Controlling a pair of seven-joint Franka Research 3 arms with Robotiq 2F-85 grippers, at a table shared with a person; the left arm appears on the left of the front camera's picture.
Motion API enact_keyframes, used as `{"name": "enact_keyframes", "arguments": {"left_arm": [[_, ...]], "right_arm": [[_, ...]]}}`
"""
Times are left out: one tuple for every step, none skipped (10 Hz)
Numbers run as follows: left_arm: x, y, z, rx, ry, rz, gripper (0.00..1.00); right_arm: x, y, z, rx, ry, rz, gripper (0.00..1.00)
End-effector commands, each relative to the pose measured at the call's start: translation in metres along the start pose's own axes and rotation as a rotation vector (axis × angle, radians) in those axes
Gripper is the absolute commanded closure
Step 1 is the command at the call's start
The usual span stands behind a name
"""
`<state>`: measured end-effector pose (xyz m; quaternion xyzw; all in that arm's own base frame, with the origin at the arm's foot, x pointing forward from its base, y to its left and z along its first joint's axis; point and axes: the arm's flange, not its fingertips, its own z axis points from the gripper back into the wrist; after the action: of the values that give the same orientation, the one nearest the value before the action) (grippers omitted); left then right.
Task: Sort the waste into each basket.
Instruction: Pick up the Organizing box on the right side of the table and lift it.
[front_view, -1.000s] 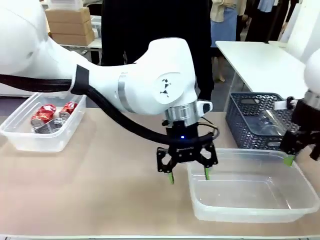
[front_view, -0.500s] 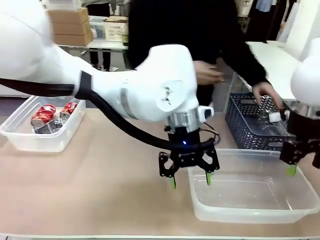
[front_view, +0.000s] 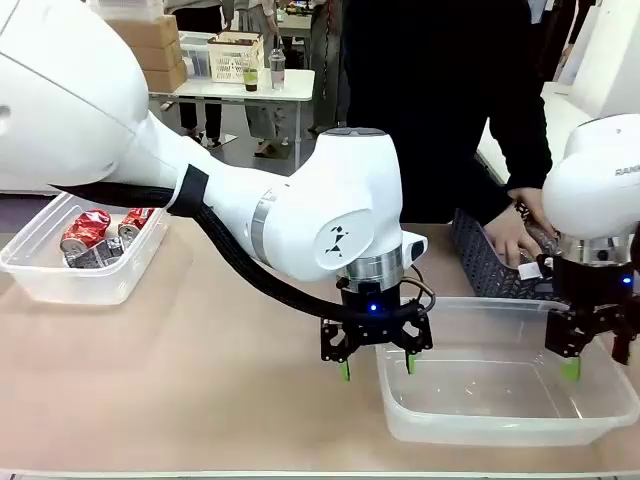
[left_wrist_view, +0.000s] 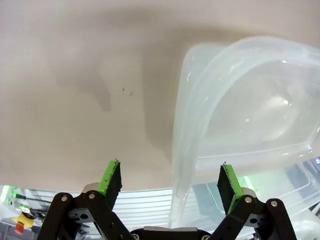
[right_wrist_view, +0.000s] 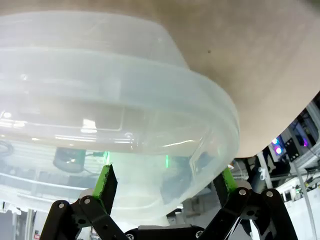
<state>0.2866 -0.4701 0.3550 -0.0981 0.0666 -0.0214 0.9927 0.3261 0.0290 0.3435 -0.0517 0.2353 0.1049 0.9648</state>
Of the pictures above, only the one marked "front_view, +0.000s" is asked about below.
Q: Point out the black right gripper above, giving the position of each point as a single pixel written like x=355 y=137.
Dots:
x=592 y=285

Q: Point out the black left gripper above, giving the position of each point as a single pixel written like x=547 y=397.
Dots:
x=372 y=320

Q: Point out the clear plastic bottle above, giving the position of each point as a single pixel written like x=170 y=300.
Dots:
x=546 y=245

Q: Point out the black mesh basket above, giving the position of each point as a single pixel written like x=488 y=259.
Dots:
x=480 y=260

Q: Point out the red soda can silver end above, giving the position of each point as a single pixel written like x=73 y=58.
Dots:
x=136 y=222

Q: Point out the clear plastic bin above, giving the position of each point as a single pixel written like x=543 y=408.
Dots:
x=500 y=400
x=95 y=280

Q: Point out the crushed silver can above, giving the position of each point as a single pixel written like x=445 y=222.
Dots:
x=100 y=252

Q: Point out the crushed red soda can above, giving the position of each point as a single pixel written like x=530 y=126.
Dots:
x=85 y=231

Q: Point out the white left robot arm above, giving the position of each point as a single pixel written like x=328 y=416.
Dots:
x=75 y=100

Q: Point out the person's left forearm black sleeve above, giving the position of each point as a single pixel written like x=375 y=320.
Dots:
x=525 y=155

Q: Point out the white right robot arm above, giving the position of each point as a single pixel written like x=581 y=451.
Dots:
x=595 y=190

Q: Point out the person's right hand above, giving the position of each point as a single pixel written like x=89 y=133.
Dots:
x=510 y=235

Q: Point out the person's left hand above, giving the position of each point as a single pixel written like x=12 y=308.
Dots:
x=530 y=205

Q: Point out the large white table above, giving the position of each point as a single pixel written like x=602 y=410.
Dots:
x=500 y=160

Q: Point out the person in black sweater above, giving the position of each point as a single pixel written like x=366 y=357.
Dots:
x=425 y=100

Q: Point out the bystander in beige trousers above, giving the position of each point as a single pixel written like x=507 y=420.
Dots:
x=260 y=120

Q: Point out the bystander in grey trousers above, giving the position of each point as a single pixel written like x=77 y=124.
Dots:
x=327 y=75

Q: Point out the bystander in black trousers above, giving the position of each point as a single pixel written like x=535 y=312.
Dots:
x=200 y=117

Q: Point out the clear tumbler with lid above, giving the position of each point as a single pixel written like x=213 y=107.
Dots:
x=277 y=70

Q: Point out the cup with green drink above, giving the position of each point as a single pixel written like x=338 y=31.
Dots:
x=250 y=81

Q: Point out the white table with metal legs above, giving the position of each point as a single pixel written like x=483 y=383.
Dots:
x=235 y=86

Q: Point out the cream slotted crate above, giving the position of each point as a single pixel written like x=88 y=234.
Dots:
x=235 y=57

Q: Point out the cardboard box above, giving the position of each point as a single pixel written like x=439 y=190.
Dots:
x=160 y=56
x=150 y=31
x=167 y=79

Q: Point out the clear storage box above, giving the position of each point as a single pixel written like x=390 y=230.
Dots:
x=195 y=55

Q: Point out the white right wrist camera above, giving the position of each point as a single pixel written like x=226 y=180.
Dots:
x=530 y=271

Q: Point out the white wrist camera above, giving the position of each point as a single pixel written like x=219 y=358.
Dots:
x=416 y=250
x=530 y=271

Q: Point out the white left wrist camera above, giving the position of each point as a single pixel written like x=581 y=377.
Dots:
x=416 y=250

